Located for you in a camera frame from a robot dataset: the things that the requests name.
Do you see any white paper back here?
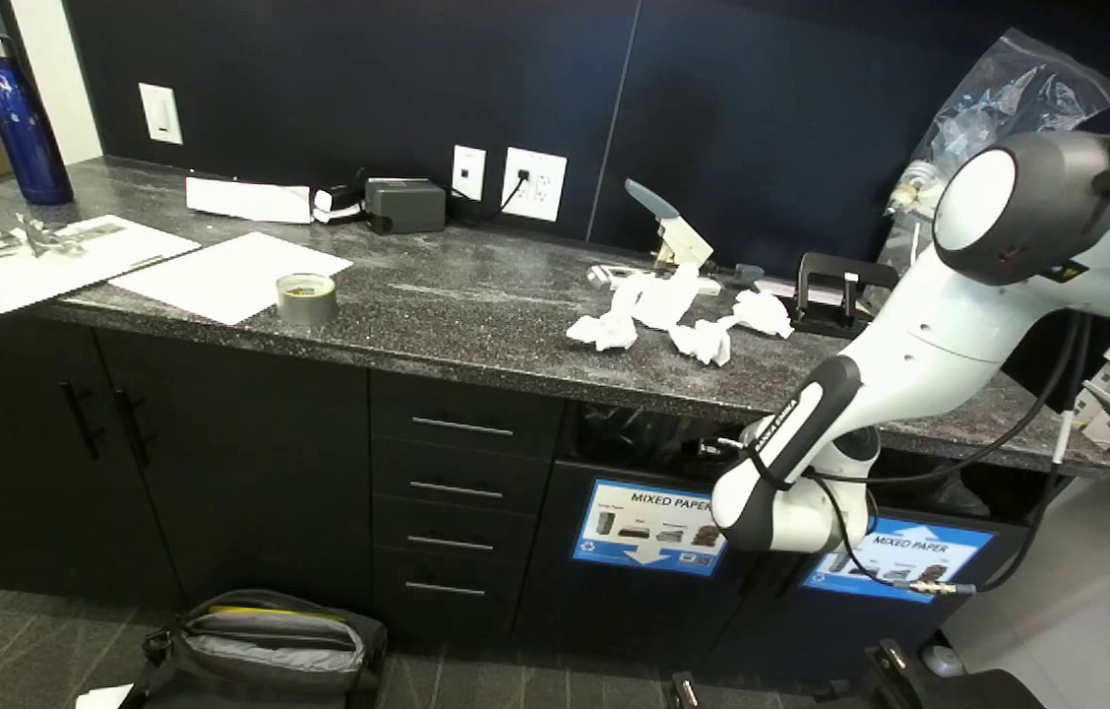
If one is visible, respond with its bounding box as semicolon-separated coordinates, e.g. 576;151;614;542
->
731;290;791;340

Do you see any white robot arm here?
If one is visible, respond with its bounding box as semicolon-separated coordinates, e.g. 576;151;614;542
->
714;129;1110;552

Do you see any crumpled white paper left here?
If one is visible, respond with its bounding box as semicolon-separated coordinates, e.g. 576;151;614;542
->
567;269;699;352

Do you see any black drawer stack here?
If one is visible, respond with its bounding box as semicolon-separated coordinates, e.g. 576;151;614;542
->
368;374;561;643

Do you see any crumpled white paper middle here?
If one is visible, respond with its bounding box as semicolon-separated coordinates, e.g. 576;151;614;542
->
669;320;731;365

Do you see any large white outlet plate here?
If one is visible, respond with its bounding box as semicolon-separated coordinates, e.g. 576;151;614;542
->
501;145;567;223

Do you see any left mixed paper label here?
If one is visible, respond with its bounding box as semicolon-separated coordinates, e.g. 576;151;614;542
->
571;479;725;580

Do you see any mixed paper label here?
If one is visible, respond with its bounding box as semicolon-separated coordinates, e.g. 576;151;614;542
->
804;516;990;608
571;479;725;580

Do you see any small white outlet plate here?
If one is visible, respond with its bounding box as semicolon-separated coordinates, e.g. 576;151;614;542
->
454;145;488;202

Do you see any black power adapter box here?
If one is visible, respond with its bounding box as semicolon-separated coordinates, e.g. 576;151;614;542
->
367;176;446;234

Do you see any black three hole punch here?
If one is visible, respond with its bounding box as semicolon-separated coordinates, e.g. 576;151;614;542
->
791;251;899;335

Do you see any white flat box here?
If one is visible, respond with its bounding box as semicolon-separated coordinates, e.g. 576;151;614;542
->
185;176;312;223

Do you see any right mixed paper label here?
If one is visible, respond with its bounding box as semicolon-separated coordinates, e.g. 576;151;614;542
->
804;516;990;608

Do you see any grey black bag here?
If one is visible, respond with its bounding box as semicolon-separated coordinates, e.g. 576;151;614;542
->
117;588;389;709

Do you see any large white paper sheet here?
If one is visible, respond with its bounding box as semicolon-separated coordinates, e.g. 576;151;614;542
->
0;218;191;315

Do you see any black double door cabinet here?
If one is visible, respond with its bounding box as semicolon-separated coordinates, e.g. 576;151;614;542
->
0;320;368;608

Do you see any clear plastic bag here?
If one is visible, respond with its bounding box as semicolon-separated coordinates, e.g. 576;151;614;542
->
880;26;1110;265

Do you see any blue water bottle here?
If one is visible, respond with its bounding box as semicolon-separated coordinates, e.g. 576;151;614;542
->
0;34;71;204

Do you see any white wall switch plate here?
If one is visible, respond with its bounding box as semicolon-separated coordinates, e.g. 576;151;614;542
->
138;84;180;145

